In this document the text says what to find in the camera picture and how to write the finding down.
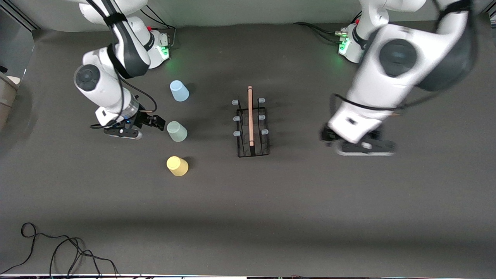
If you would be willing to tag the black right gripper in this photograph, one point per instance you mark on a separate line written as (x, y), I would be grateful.
(143, 119)

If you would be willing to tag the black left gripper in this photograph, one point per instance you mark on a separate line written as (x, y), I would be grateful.
(326, 135)

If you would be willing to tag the pale green plastic cup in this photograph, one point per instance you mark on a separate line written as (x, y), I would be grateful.
(177, 131)

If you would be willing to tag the yellow plastic cup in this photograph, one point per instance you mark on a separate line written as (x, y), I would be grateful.
(177, 166)

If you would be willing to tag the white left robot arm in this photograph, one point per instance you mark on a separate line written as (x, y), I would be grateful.
(395, 66)

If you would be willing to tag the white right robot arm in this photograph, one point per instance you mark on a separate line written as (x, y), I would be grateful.
(102, 85)

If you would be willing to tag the light blue plastic cup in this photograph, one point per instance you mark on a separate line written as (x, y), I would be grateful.
(179, 90)

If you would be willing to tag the beige box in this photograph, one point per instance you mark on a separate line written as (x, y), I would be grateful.
(7, 97)

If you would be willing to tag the aluminium frame rail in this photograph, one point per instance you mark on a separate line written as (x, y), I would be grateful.
(492, 14)
(19, 15)

